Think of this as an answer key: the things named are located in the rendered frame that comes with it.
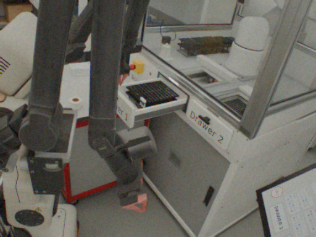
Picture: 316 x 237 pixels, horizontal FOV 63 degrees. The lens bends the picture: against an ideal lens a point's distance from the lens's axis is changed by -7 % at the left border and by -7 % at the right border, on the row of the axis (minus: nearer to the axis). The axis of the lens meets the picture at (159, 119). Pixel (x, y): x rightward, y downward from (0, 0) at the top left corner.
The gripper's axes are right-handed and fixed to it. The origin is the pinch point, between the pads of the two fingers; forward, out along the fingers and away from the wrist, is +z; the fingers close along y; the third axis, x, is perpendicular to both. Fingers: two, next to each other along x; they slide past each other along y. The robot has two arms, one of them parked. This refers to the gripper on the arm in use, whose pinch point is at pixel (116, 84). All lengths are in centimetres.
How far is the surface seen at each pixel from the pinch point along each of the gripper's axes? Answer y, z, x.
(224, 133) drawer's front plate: 34, 10, -40
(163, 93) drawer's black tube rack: 27.6, 10.2, -1.2
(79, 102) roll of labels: -10.5, 19.6, 20.3
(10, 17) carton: 7, 78, 378
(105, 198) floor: 3, 100, 13
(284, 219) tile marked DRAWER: 7, -2, -86
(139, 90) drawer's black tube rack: 17.1, 10.0, 5.8
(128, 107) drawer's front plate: 2.3, 8.1, -7.8
